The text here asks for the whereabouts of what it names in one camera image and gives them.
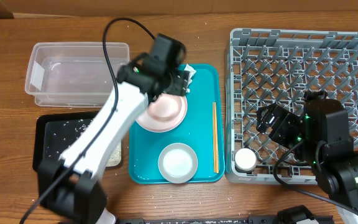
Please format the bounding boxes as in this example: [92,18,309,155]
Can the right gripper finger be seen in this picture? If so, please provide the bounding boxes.
[267,114,287,137]
[256,104,279,133]

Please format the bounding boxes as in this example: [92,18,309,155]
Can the white napkin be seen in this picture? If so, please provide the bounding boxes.
[184,64,196,93]

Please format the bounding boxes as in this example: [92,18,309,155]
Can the white paper cup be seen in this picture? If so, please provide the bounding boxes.
[234,148,257,172]

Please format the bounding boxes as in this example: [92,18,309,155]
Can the grey bowl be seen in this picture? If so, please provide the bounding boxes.
[158,142,198,184]

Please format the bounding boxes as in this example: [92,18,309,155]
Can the rice and food scraps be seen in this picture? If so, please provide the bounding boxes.
[44,121,122,167]

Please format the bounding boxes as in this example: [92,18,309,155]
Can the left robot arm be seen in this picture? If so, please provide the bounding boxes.
[34,34,189,223]

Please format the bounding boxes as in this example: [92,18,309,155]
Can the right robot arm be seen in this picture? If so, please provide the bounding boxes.
[256,90,358,223]

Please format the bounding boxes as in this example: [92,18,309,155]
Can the grey dishwasher rack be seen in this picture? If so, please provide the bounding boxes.
[224,28,358,185]

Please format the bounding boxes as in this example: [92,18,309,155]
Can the black waste tray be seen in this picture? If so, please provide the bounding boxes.
[32,111,122,172]

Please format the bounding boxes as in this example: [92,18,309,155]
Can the pink plate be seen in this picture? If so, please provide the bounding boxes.
[136,94,188,133]

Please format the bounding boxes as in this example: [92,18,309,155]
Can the wooden chopstick left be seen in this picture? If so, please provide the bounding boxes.
[212,101,218,174]

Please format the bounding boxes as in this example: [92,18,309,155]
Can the wooden chopstick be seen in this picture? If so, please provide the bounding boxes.
[212,101,218,174]
[214,101,219,174]

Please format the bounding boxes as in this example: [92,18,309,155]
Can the wooden chopstick right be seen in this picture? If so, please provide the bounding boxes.
[214,101,219,174]

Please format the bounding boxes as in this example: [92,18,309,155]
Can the teal plastic tray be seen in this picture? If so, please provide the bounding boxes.
[129,63,225,184]

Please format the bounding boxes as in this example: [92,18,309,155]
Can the clear plastic bin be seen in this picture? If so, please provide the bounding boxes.
[24,42,130,108]

